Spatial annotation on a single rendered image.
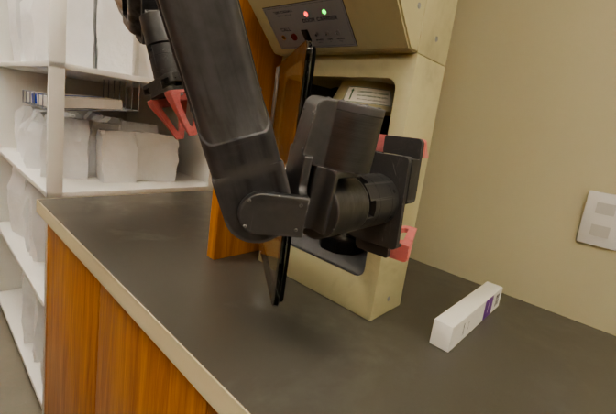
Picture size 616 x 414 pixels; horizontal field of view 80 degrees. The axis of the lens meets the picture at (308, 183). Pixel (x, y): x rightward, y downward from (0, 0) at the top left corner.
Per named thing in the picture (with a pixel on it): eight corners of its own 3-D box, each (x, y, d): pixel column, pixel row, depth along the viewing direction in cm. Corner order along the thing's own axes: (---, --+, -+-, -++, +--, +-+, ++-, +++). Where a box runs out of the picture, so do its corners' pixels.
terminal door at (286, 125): (261, 242, 85) (282, 65, 79) (278, 310, 56) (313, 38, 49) (258, 242, 85) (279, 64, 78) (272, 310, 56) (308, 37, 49)
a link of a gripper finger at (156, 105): (191, 138, 69) (179, 88, 68) (211, 132, 64) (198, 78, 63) (156, 143, 64) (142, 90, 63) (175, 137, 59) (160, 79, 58)
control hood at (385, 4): (281, 56, 80) (287, 7, 78) (419, 52, 58) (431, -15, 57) (238, 43, 71) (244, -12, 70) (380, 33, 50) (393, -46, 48)
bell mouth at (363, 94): (359, 113, 89) (363, 90, 88) (427, 120, 77) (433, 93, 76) (310, 103, 76) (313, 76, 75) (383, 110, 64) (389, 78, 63)
